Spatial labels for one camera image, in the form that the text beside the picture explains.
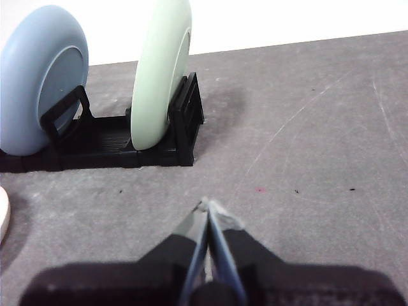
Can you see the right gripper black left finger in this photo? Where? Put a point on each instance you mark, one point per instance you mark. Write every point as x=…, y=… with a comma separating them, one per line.
x=127, y=283

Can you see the green round plate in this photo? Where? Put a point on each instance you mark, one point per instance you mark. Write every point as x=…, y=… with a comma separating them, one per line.
x=156, y=79

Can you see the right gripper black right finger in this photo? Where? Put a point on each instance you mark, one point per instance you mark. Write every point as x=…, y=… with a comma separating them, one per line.
x=287, y=287

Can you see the blue round plate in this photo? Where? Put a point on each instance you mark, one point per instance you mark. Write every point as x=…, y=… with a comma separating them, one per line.
x=28, y=79

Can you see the cream yellow round plate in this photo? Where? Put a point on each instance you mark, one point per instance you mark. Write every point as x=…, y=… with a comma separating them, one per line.
x=4, y=216

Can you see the black plate rack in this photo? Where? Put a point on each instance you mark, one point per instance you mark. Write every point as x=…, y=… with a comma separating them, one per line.
x=105, y=150

